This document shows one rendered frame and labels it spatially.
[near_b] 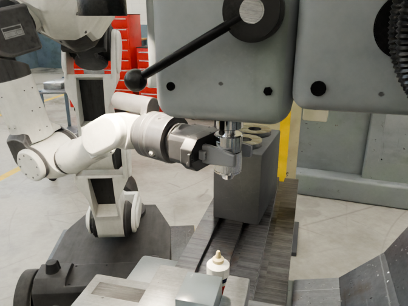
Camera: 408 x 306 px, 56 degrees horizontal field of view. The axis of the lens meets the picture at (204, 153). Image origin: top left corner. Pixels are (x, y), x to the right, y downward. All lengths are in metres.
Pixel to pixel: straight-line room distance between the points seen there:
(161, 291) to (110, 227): 0.95
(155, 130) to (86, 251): 1.02
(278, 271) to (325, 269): 1.70
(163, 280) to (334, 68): 0.39
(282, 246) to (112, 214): 0.76
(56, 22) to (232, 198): 0.57
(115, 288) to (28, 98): 0.46
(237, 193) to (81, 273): 0.73
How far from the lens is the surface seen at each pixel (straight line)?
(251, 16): 0.46
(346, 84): 0.47
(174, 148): 0.64
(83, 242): 1.68
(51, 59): 12.01
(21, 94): 0.91
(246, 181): 0.92
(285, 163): 2.47
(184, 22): 0.51
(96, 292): 0.68
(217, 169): 0.63
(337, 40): 0.46
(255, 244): 0.90
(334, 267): 2.55
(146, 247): 1.60
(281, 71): 0.49
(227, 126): 0.59
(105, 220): 1.50
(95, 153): 0.76
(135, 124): 0.70
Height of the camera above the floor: 1.45
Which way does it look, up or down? 20 degrees down
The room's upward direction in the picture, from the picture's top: straight up
